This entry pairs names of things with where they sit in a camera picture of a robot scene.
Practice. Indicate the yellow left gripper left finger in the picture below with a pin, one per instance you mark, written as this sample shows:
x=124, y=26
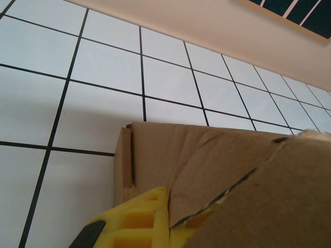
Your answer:
x=144, y=206

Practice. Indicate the brown cardboard box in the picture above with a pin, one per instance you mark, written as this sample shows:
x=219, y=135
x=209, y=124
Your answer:
x=258, y=193

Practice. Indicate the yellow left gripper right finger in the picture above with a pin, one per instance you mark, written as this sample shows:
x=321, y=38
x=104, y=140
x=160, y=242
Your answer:
x=199, y=219

